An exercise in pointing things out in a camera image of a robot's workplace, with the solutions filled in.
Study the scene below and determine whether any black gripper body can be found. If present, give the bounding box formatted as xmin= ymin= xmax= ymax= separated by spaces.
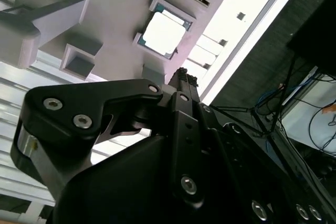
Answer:
xmin=52 ymin=135 xmax=242 ymax=224

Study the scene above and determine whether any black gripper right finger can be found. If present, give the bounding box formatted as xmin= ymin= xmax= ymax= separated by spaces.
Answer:
xmin=187 ymin=74 xmax=331 ymax=224

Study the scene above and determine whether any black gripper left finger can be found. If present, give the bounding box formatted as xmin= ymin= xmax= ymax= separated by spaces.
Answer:
xmin=10 ymin=68 xmax=206 ymax=208

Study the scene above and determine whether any silver square CPU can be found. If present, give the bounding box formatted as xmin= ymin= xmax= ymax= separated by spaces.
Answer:
xmin=138 ymin=8 xmax=192 ymax=59

